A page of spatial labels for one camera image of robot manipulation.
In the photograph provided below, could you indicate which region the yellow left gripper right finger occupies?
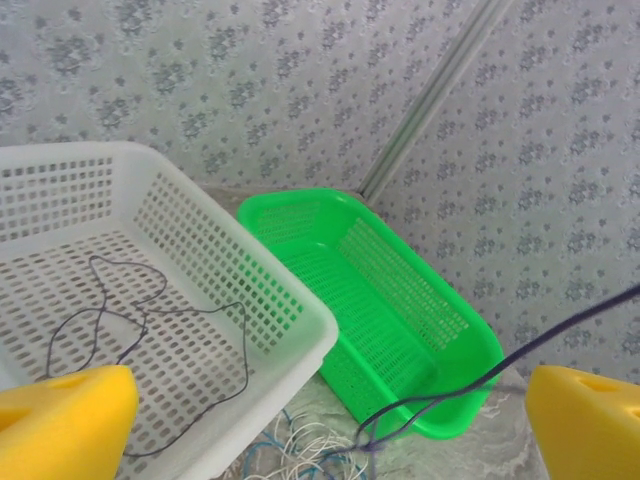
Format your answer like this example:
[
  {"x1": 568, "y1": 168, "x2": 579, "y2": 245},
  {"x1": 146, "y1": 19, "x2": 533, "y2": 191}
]
[{"x1": 524, "y1": 364, "x2": 640, "y2": 480}]

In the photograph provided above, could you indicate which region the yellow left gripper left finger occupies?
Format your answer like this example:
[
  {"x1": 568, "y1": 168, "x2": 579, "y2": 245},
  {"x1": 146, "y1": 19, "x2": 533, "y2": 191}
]
[{"x1": 0, "y1": 364, "x2": 140, "y2": 480}]

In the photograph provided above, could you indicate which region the thin purple cable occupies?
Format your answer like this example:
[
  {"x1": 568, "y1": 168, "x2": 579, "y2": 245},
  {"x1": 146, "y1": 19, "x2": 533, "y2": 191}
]
[
  {"x1": 44, "y1": 254, "x2": 251, "y2": 459},
  {"x1": 354, "y1": 282, "x2": 640, "y2": 456}
]

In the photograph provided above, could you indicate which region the thin light blue cable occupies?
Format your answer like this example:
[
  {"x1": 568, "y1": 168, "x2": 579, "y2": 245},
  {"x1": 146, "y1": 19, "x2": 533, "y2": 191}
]
[{"x1": 242, "y1": 407, "x2": 374, "y2": 480}]

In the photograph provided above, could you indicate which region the thin white cable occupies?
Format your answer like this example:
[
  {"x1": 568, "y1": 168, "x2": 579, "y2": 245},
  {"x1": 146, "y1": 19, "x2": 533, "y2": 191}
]
[{"x1": 273, "y1": 419, "x2": 374, "y2": 480}]

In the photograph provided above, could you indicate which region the green plastic basket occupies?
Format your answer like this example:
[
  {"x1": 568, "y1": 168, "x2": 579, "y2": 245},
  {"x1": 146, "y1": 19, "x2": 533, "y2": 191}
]
[{"x1": 235, "y1": 188, "x2": 505, "y2": 441}]

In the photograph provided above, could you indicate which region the white plastic basket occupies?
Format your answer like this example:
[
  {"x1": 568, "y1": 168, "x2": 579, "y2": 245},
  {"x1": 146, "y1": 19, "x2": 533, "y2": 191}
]
[{"x1": 0, "y1": 141, "x2": 341, "y2": 480}]

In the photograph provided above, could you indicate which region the aluminium corner post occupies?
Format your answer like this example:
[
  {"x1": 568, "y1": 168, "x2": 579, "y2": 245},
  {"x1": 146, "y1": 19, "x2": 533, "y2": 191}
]
[{"x1": 358, "y1": 0, "x2": 514, "y2": 199}]

